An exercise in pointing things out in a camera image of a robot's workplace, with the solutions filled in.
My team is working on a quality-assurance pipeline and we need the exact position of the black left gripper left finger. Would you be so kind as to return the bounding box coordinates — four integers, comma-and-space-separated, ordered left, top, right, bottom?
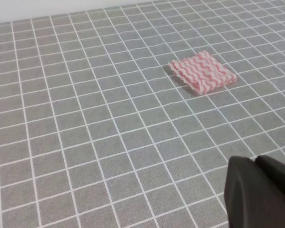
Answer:
224, 156, 285, 228

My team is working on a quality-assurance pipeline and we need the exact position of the pink white wavy striped towel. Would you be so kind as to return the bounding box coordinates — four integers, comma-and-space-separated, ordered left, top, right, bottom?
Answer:
168, 50, 238, 95

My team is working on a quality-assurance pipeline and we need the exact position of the grey checked tablecloth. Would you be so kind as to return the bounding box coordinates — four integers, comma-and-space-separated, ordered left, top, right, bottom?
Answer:
0, 0, 285, 228

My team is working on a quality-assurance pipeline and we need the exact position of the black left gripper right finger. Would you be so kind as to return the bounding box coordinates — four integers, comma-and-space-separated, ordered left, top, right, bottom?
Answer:
255, 155, 285, 188

